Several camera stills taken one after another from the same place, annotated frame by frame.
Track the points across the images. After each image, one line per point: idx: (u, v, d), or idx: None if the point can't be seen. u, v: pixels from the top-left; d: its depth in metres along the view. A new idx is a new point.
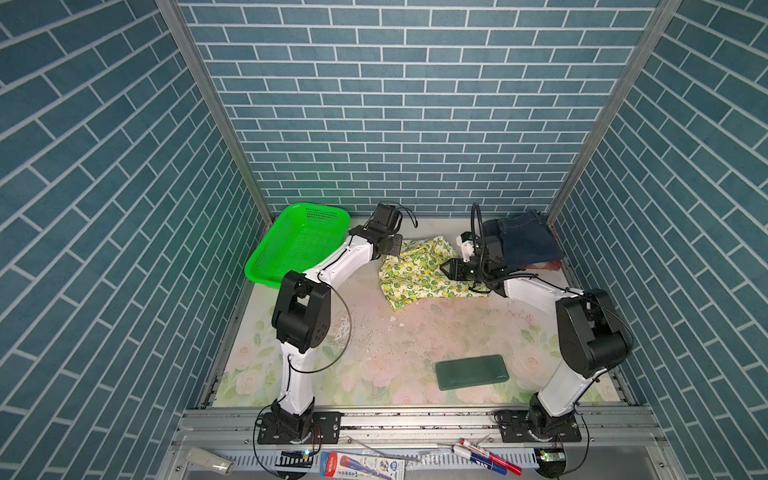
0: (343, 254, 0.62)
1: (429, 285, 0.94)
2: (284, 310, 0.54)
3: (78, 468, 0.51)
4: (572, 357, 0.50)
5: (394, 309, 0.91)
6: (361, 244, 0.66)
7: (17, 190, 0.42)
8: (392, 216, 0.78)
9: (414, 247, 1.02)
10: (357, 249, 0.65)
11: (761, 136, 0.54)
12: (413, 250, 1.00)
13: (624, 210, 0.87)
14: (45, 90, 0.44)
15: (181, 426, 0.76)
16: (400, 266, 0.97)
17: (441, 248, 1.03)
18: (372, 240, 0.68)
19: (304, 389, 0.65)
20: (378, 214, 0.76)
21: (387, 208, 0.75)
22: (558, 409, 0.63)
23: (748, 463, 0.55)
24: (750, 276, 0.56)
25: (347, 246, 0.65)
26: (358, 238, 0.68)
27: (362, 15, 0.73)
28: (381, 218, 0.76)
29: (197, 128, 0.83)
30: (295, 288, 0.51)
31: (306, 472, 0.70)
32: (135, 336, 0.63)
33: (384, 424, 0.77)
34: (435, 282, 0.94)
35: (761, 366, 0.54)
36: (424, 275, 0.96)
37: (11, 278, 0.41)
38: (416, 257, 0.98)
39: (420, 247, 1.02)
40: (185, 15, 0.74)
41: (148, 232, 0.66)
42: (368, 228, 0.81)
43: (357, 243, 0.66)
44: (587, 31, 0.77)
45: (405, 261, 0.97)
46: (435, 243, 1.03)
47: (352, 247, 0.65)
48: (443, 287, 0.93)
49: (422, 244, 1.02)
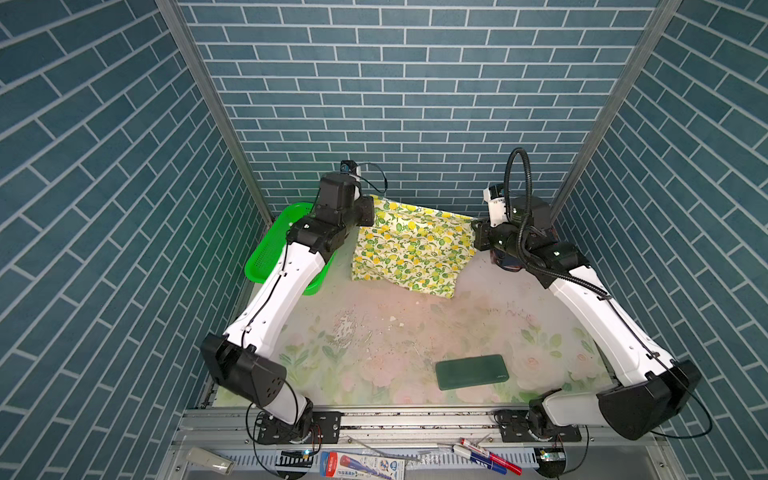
0: (279, 284, 0.47)
1: (400, 274, 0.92)
2: (221, 378, 0.45)
3: (78, 468, 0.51)
4: (612, 412, 0.45)
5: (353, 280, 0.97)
6: (305, 262, 0.49)
7: (16, 190, 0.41)
8: (344, 195, 0.56)
9: (409, 225, 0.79)
10: (297, 271, 0.48)
11: (761, 136, 0.54)
12: (400, 233, 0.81)
13: (624, 210, 0.87)
14: (45, 90, 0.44)
15: (182, 426, 0.76)
16: (381, 247, 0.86)
17: (446, 235, 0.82)
18: (319, 242, 0.50)
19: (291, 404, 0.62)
20: (324, 193, 0.53)
21: (332, 184, 0.52)
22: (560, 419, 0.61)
23: (748, 463, 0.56)
24: (750, 276, 0.56)
25: (284, 272, 0.48)
26: (298, 249, 0.50)
27: (362, 15, 0.73)
28: (330, 199, 0.54)
29: (197, 128, 0.83)
30: (222, 350, 0.46)
31: (306, 472, 0.70)
32: (135, 336, 0.63)
33: (384, 424, 0.77)
34: (408, 272, 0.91)
35: (761, 366, 0.54)
36: (402, 262, 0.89)
37: (11, 277, 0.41)
38: (399, 238, 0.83)
39: (414, 227, 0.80)
40: (185, 15, 0.74)
41: (148, 232, 0.66)
42: (312, 222, 0.53)
43: (295, 259, 0.49)
44: (587, 30, 0.77)
45: (389, 242, 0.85)
46: (440, 224, 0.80)
47: (289, 271, 0.48)
48: (411, 279, 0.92)
49: (418, 226, 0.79)
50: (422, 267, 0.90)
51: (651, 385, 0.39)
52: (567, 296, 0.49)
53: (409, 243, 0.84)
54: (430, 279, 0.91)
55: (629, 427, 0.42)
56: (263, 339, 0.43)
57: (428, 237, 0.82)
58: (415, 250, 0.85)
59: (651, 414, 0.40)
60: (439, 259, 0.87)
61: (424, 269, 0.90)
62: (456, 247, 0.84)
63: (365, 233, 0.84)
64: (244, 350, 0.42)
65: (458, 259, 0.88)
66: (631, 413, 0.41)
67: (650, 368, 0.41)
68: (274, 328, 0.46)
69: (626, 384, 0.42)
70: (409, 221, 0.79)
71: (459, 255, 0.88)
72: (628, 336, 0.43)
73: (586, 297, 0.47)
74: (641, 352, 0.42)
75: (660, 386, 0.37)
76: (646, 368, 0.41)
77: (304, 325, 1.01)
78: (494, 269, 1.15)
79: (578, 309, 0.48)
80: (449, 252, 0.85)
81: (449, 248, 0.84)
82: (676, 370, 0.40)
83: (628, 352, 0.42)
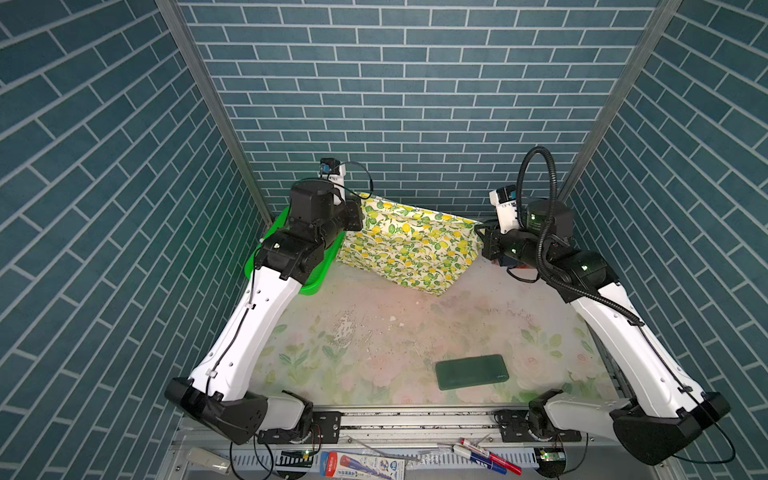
0: (246, 319, 0.42)
1: (390, 271, 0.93)
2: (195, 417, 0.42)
3: (78, 468, 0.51)
4: (629, 436, 0.43)
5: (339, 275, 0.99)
6: (275, 291, 0.43)
7: (17, 190, 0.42)
8: (319, 205, 0.48)
9: (404, 227, 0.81)
10: (265, 304, 0.43)
11: (761, 136, 0.54)
12: (392, 235, 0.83)
13: (624, 210, 0.87)
14: (45, 90, 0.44)
15: (181, 425, 0.76)
16: (372, 245, 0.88)
17: (442, 240, 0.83)
18: (291, 264, 0.44)
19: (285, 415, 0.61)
20: (296, 206, 0.46)
21: (304, 194, 0.44)
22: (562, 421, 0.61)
23: (748, 463, 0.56)
24: (750, 276, 0.56)
25: (251, 304, 0.42)
26: (265, 274, 0.44)
27: (362, 15, 0.73)
28: (303, 214, 0.46)
29: (197, 128, 0.83)
30: (188, 396, 0.42)
31: (306, 472, 0.70)
32: (135, 336, 0.63)
33: (384, 424, 0.77)
34: (399, 270, 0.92)
35: (761, 366, 0.54)
36: (393, 261, 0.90)
37: (11, 277, 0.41)
38: (392, 240, 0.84)
39: (409, 229, 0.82)
40: (185, 15, 0.74)
41: (148, 232, 0.66)
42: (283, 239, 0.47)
43: (263, 286, 0.43)
44: (587, 30, 0.77)
45: (382, 243, 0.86)
46: (436, 229, 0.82)
47: (258, 302, 0.43)
48: (400, 276, 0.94)
49: (413, 228, 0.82)
50: (413, 270, 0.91)
51: (682, 424, 0.37)
52: (592, 315, 0.45)
53: (404, 246, 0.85)
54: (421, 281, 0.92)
55: (648, 453, 0.41)
56: (231, 383, 0.39)
57: (423, 241, 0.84)
58: (409, 252, 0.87)
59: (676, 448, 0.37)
60: (432, 264, 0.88)
61: (416, 271, 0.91)
62: (451, 254, 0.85)
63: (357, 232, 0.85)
64: (210, 400, 0.38)
65: (452, 267, 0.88)
66: (653, 442, 0.40)
67: (681, 404, 0.38)
68: (243, 368, 0.41)
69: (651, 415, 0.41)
70: (404, 223, 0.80)
71: (455, 263, 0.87)
72: (660, 368, 0.40)
73: (615, 321, 0.43)
74: (673, 386, 0.39)
75: (691, 424, 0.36)
76: (678, 404, 0.38)
77: (304, 325, 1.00)
78: (495, 270, 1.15)
79: (602, 329, 0.44)
80: (444, 258, 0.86)
81: (444, 254, 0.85)
82: (708, 406, 0.38)
83: (659, 386, 0.39)
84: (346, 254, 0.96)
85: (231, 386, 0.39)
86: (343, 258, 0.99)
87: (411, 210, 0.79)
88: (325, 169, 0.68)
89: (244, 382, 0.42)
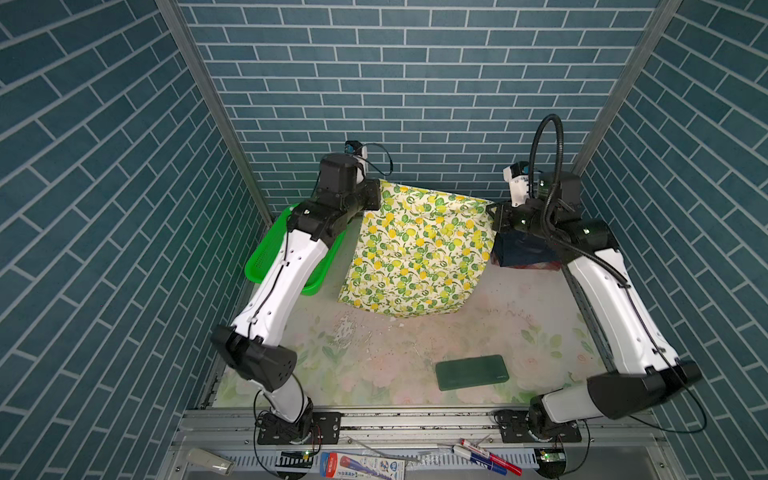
0: (282, 274, 0.46)
1: (403, 289, 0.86)
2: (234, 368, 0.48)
3: (78, 468, 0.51)
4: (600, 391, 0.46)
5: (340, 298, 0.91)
6: (307, 249, 0.48)
7: (17, 190, 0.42)
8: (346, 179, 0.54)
9: (417, 220, 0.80)
10: (297, 262, 0.47)
11: (761, 136, 0.54)
12: (405, 226, 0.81)
13: (624, 210, 0.87)
14: (45, 91, 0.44)
15: (181, 426, 0.76)
16: (385, 248, 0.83)
17: (456, 236, 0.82)
18: (320, 228, 0.49)
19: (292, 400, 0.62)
20: (323, 176, 0.51)
21: (331, 165, 0.50)
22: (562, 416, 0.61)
23: (748, 463, 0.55)
24: (750, 277, 0.56)
25: (286, 262, 0.47)
26: (298, 236, 0.49)
27: (362, 15, 0.73)
28: (329, 183, 0.52)
29: (197, 128, 0.83)
30: (232, 341, 0.47)
31: (306, 472, 0.70)
32: (135, 337, 0.63)
33: (384, 424, 0.77)
34: (413, 287, 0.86)
35: (761, 366, 0.54)
36: (407, 273, 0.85)
37: (12, 278, 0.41)
38: (407, 237, 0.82)
39: (421, 222, 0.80)
40: (185, 15, 0.74)
41: (148, 233, 0.66)
42: (313, 206, 0.51)
43: (297, 247, 0.48)
44: (587, 31, 0.77)
45: (394, 243, 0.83)
46: (449, 223, 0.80)
47: (292, 260, 0.47)
48: (417, 296, 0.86)
49: (426, 222, 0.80)
50: (428, 284, 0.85)
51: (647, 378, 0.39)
52: (584, 276, 0.47)
53: (418, 246, 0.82)
54: (438, 298, 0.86)
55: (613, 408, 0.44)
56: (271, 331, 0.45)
57: (437, 242, 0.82)
58: (422, 257, 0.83)
59: (637, 403, 0.43)
60: (448, 270, 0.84)
61: (431, 285, 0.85)
62: (467, 253, 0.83)
63: (370, 226, 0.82)
64: (252, 342, 0.42)
65: (470, 270, 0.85)
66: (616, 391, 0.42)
67: (652, 363, 0.40)
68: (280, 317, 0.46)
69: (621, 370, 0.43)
70: (418, 216, 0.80)
71: (471, 264, 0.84)
72: (638, 328, 0.42)
73: (604, 281, 0.45)
74: (647, 345, 0.41)
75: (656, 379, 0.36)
76: (649, 361, 0.40)
77: (304, 325, 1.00)
78: (495, 270, 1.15)
79: (590, 290, 0.47)
80: (460, 260, 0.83)
81: (459, 253, 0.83)
82: (680, 370, 0.40)
83: (632, 343, 0.41)
84: (353, 282, 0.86)
85: (270, 332, 0.44)
86: (350, 291, 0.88)
87: (423, 196, 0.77)
88: (352, 150, 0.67)
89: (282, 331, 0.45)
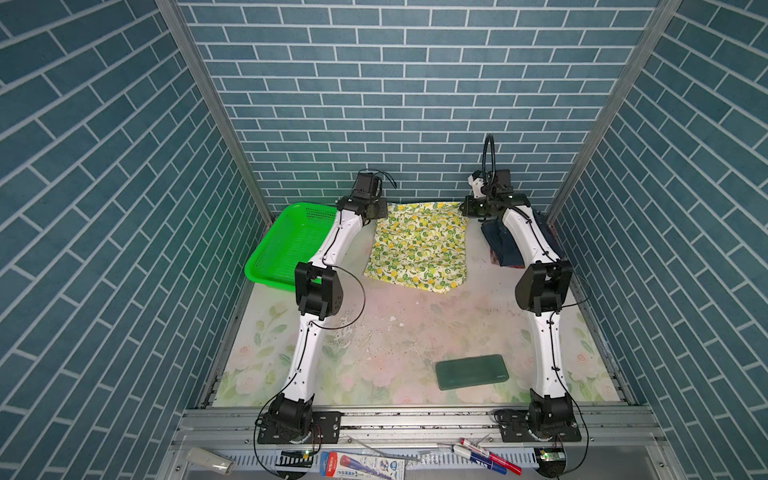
0: (338, 232, 0.71)
1: (414, 256, 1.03)
2: (304, 292, 0.66)
3: (79, 468, 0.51)
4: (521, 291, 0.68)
5: (366, 271, 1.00)
6: (352, 219, 0.74)
7: (17, 190, 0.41)
8: (373, 185, 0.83)
9: (413, 216, 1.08)
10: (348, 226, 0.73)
11: (761, 136, 0.54)
12: (405, 222, 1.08)
13: (624, 210, 0.87)
14: (45, 90, 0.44)
15: (181, 425, 0.76)
16: (394, 234, 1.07)
17: (441, 220, 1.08)
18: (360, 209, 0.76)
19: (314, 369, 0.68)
20: (359, 182, 0.81)
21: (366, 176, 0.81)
22: (546, 384, 0.67)
23: (748, 463, 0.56)
24: (750, 276, 0.56)
25: (341, 226, 0.72)
26: (347, 213, 0.75)
27: (362, 15, 0.73)
28: (363, 187, 0.81)
29: (197, 128, 0.83)
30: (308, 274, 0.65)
31: (306, 472, 0.70)
32: (135, 336, 0.63)
33: (384, 424, 0.77)
34: (421, 254, 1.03)
35: (761, 366, 0.54)
36: (414, 246, 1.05)
37: (11, 278, 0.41)
38: (405, 225, 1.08)
39: (416, 218, 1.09)
40: (185, 15, 0.74)
41: (148, 232, 0.66)
42: (352, 199, 0.78)
43: (346, 218, 0.74)
44: (587, 30, 0.77)
45: (399, 231, 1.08)
46: (435, 212, 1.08)
47: (343, 224, 0.73)
48: (426, 260, 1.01)
49: (419, 217, 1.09)
50: (431, 253, 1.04)
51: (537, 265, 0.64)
52: (510, 223, 0.75)
53: (416, 229, 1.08)
54: (442, 260, 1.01)
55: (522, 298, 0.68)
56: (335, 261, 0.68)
57: (428, 224, 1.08)
58: (421, 236, 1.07)
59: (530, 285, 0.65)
60: (442, 241, 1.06)
61: (434, 253, 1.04)
62: (451, 229, 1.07)
63: (381, 229, 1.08)
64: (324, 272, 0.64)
65: (457, 239, 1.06)
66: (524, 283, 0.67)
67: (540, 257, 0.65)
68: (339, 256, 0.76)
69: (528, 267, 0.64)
70: (412, 211, 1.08)
71: (457, 236, 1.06)
72: (535, 242, 0.68)
73: (520, 222, 0.72)
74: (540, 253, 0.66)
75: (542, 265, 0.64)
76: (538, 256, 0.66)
77: None
78: (495, 270, 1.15)
79: (515, 232, 0.74)
80: (447, 234, 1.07)
81: (446, 230, 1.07)
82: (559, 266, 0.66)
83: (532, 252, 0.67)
84: (375, 258, 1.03)
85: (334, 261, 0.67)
86: (371, 264, 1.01)
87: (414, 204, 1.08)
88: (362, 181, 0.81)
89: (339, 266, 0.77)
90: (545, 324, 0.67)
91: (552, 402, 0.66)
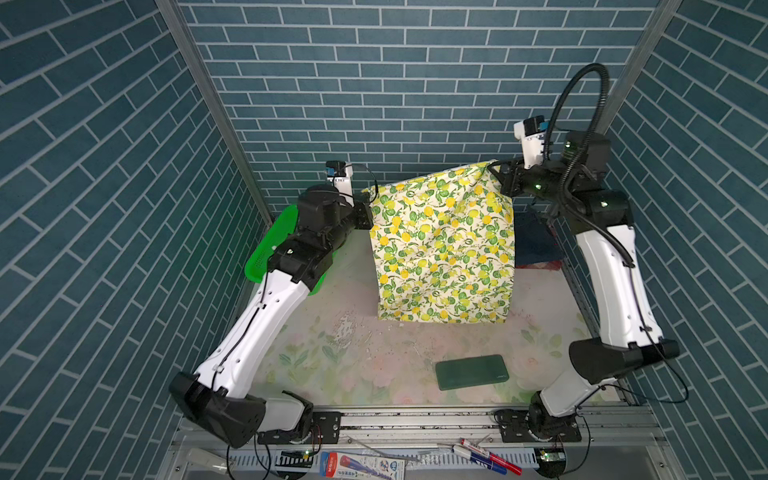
0: (256, 319, 0.43)
1: (438, 282, 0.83)
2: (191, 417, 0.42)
3: (78, 468, 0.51)
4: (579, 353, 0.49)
5: (379, 317, 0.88)
6: (286, 292, 0.46)
7: (17, 190, 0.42)
8: (326, 215, 0.50)
9: (426, 213, 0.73)
10: (272, 305, 0.45)
11: (761, 136, 0.54)
12: (417, 224, 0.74)
13: None
14: (45, 90, 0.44)
15: (182, 426, 0.76)
16: (405, 254, 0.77)
17: (470, 210, 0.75)
18: (302, 269, 0.47)
19: (284, 411, 0.60)
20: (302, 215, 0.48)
21: (311, 204, 0.46)
22: (556, 410, 0.63)
23: (748, 463, 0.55)
24: (750, 276, 0.56)
25: (261, 304, 0.45)
26: (277, 277, 0.47)
27: (362, 15, 0.73)
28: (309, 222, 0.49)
29: (197, 128, 0.83)
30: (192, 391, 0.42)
31: (306, 472, 0.70)
32: (135, 336, 0.63)
33: (384, 424, 0.77)
34: (446, 276, 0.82)
35: (761, 366, 0.54)
36: (437, 265, 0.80)
37: (12, 278, 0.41)
38: (420, 233, 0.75)
39: (432, 214, 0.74)
40: (185, 15, 0.74)
41: (148, 232, 0.66)
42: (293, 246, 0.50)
43: (276, 288, 0.46)
44: (587, 30, 0.77)
45: (411, 246, 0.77)
46: (460, 201, 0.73)
47: (268, 303, 0.45)
48: (454, 284, 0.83)
49: (437, 211, 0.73)
50: (461, 271, 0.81)
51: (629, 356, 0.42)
52: (592, 251, 0.46)
53: (435, 232, 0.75)
54: (477, 282, 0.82)
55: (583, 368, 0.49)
56: (235, 380, 0.40)
57: (452, 222, 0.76)
58: (444, 245, 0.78)
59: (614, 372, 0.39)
60: (476, 247, 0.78)
61: (465, 268, 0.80)
62: (488, 221, 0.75)
63: (379, 238, 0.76)
64: (214, 396, 0.38)
65: (499, 240, 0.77)
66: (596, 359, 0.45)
67: (636, 340, 0.43)
68: (248, 368, 0.42)
69: (602, 338, 0.46)
70: (426, 207, 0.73)
71: (498, 235, 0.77)
72: (631, 305, 0.43)
73: (611, 260, 0.45)
74: (636, 323, 0.43)
75: (636, 355, 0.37)
76: (633, 338, 0.43)
77: (304, 325, 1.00)
78: None
79: (594, 267, 0.46)
80: (484, 232, 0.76)
81: (480, 226, 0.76)
82: (660, 348, 0.42)
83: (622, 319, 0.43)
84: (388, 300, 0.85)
85: (236, 383, 0.40)
86: (385, 308, 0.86)
87: (423, 184, 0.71)
88: (330, 172, 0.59)
89: (249, 381, 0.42)
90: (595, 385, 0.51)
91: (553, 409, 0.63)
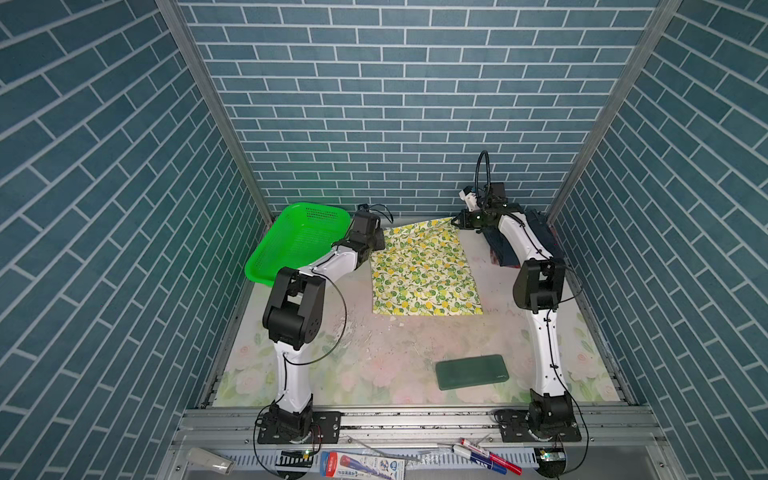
0: None
1: (419, 280, 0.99)
2: (278, 306, 0.55)
3: (78, 468, 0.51)
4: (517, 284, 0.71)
5: (374, 307, 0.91)
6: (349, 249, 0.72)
7: (17, 190, 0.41)
8: (370, 225, 0.82)
9: (408, 240, 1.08)
10: (342, 255, 0.69)
11: (761, 136, 0.54)
12: (401, 246, 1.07)
13: (624, 210, 0.87)
14: (45, 90, 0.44)
15: (181, 425, 0.76)
16: (392, 258, 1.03)
17: (433, 238, 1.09)
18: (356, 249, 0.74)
19: (302, 385, 0.66)
20: (356, 222, 0.79)
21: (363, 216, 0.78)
22: (545, 383, 0.67)
23: (747, 463, 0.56)
24: (750, 276, 0.56)
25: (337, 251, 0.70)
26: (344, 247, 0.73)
27: (362, 15, 0.73)
28: (360, 226, 0.79)
29: (197, 128, 0.83)
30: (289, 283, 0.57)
31: (306, 472, 0.70)
32: (135, 336, 0.63)
33: (384, 424, 0.77)
34: (425, 276, 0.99)
35: (761, 366, 0.54)
36: (415, 267, 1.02)
37: (12, 277, 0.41)
38: (403, 249, 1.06)
39: (410, 242, 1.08)
40: (185, 15, 0.74)
41: (148, 232, 0.66)
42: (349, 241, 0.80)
43: (343, 249, 0.72)
44: (587, 30, 0.77)
45: (396, 254, 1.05)
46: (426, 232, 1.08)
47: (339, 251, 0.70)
48: (432, 281, 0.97)
49: (413, 239, 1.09)
50: (434, 271, 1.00)
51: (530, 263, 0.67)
52: (506, 229, 0.80)
53: (413, 250, 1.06)
54: (449, 278, 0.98)
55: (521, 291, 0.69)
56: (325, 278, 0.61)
57: (423, 245, 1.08)
58: (419, 256, 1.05)
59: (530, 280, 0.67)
60: (441, 257, 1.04)
61: (438, 271, 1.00)
62: (445, 244, 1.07)
63: (377, 252, 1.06)
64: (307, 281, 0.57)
65: (455, 252, 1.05)
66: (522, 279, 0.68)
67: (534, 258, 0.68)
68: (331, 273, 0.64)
69: None
70: (406, 238, 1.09)
71: (455, 250, 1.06)
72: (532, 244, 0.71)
73: (514, 228, 0.76)
74: (533, 250, 0.70)
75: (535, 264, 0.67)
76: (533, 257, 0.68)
77: None
78: (495, 270, 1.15)
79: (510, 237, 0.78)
80: (444, 248, 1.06)
81: (441, 246, 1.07)
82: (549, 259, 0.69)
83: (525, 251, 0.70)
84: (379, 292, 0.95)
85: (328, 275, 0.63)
86: (377, 301, 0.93)
87: (410, 226, 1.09)
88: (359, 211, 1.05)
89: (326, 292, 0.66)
90: (543, 321, 0.69)
91: (552, 402, 0.67)
